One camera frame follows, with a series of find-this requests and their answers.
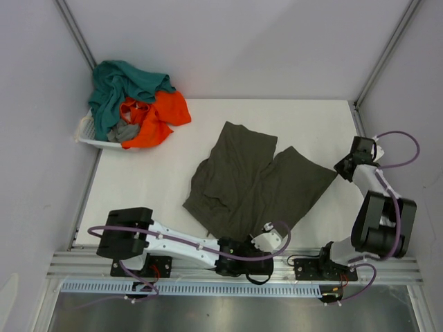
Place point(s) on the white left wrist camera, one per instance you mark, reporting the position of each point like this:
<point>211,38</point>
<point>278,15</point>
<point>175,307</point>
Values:
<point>269,240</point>

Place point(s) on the olive green shorts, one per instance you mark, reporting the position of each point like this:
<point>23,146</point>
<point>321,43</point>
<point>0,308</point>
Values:
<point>245,183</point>

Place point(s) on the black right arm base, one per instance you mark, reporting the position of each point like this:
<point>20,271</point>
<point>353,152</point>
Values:
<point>316,269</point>

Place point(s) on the grey shorts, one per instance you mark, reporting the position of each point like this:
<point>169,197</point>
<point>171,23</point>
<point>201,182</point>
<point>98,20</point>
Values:
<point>123,132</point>

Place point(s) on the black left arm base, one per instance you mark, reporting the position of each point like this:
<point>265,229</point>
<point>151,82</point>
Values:
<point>150,266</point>

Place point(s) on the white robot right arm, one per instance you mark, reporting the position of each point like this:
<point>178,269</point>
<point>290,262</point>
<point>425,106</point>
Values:
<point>384,224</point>

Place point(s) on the orange shorts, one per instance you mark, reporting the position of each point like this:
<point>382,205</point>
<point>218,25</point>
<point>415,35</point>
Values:
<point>154,119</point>

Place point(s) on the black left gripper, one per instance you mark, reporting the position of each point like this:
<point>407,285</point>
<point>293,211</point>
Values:
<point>247,243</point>

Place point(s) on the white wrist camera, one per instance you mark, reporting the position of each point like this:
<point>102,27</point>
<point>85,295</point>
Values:
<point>269,240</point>
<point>379,150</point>

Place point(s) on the white plastic laundry basket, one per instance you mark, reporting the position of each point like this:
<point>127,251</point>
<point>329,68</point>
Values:
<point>86,133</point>

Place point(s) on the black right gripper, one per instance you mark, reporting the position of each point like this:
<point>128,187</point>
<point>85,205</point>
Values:
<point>339,167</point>

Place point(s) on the teal shorts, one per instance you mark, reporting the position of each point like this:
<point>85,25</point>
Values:
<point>115,80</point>

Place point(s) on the aluminium mounting rail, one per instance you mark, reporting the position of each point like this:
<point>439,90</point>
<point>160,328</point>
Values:
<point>83,264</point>

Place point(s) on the white slotted cable duct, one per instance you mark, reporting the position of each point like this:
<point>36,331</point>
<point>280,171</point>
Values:
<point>192,288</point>

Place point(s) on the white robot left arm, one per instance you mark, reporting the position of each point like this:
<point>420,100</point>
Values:
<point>131,236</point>

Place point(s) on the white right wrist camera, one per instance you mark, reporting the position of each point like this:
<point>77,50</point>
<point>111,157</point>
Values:
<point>379,150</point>

